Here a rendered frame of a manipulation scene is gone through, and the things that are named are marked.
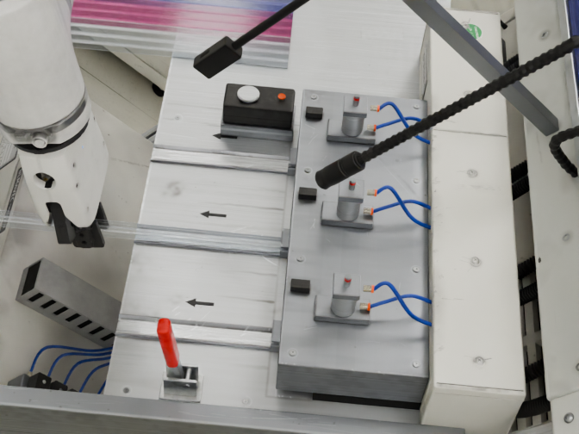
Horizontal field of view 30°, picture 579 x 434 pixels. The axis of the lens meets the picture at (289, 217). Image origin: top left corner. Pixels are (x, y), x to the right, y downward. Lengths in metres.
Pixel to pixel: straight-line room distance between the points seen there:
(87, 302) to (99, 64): 1.34
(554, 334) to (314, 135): 0.34
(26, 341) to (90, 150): 0.47
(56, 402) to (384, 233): 0.34
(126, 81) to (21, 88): 1.85
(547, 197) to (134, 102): 1.84
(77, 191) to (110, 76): 1.75
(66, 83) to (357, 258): 0.32
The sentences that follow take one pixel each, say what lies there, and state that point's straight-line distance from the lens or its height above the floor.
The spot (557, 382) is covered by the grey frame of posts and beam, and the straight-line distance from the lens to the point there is 0.92.
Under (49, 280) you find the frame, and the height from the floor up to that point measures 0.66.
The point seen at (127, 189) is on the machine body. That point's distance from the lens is 1.66.
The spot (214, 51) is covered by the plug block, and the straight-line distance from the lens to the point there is 1.00.
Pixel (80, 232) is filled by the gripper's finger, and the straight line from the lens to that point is 1.09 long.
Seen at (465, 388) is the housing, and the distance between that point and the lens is 0.95.
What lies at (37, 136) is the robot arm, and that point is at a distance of 0.95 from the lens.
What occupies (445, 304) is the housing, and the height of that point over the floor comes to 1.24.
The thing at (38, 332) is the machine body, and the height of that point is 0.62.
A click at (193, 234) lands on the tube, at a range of 1.09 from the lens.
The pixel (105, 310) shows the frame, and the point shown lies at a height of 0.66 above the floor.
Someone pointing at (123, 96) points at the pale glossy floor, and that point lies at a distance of 2.73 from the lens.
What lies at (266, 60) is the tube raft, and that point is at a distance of 1.27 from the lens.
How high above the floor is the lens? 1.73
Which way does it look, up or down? 35 degrees down
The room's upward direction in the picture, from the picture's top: 62 degrees clockwise
